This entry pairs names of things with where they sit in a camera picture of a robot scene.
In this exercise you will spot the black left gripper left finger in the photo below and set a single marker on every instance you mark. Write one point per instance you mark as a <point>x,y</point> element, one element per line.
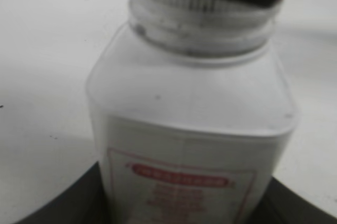
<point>83,202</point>

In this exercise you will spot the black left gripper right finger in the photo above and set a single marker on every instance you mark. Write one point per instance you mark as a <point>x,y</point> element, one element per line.
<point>281,205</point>

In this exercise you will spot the white bottle cap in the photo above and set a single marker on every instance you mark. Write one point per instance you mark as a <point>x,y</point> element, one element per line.
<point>202,27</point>

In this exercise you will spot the white yili yogurt bottle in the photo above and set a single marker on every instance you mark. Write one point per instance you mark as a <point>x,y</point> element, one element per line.
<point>184,139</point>

